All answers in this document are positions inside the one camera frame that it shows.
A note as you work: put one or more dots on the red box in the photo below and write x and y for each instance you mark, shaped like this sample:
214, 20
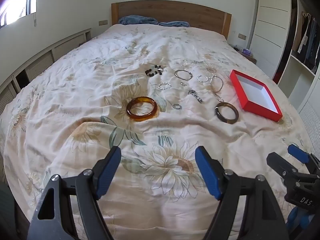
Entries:
262, 112

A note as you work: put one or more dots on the dark brown bangle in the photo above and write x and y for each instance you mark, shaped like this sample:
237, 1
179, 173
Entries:
225, 122

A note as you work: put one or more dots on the low louvred cabinet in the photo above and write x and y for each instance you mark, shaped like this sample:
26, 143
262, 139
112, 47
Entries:
40, 65

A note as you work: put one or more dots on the white louvred panel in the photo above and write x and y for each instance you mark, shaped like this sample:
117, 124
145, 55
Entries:
311, 120

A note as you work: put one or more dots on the wooden nightstand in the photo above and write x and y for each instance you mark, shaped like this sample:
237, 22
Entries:
251, 59

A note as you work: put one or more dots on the thin silver bangle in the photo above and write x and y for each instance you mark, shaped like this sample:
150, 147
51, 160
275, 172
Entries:
190, 75

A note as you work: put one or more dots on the floral cream duvet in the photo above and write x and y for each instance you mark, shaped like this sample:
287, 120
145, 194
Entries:
175, 55

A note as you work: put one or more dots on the white wardrobe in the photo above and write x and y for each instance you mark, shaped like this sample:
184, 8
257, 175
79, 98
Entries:
270, 17

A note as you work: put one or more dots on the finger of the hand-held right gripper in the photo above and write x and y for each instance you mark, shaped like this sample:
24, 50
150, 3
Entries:
277, 162
297, 152

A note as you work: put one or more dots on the purple packet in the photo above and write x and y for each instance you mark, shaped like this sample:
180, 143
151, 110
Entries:
246, 52

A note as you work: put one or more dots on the amber bangle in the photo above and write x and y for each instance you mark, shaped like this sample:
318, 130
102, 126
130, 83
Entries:
142, 118

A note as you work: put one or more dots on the person's right hand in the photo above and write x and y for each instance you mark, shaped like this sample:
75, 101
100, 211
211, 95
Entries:
298, 220

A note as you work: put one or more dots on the blue towel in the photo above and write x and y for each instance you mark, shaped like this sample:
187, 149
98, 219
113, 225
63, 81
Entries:
136, 20
175, 23

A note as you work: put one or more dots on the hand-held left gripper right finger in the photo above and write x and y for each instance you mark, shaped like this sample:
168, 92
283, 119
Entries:
207, 172

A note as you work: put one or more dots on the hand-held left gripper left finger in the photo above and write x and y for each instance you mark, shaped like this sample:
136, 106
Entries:
110, 172

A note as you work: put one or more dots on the wall socket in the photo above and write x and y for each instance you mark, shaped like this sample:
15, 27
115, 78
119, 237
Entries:
241, 36
103, 22

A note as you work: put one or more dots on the window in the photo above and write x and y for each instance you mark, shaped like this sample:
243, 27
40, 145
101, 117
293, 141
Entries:
15, 10

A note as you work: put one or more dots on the hanging clothes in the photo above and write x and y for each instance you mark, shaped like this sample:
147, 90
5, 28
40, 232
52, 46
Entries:
308, 42

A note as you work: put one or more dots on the wooden headboard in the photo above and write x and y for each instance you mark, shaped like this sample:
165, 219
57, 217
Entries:
175, 11

